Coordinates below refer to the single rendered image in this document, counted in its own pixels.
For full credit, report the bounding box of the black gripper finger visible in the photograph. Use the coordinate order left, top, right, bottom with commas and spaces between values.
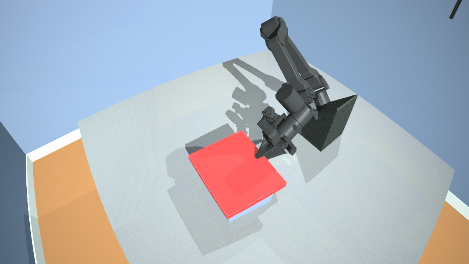
255, 131, 278, 159
265, 143, 286, 160

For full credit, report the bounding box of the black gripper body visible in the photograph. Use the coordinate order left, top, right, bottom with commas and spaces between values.
257, 114, 303, 155

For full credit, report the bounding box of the red box lid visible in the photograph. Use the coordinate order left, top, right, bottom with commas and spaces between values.
188, 130, 287, 219

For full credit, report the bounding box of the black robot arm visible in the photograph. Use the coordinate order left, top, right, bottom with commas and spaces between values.
260, 16, 334, 127

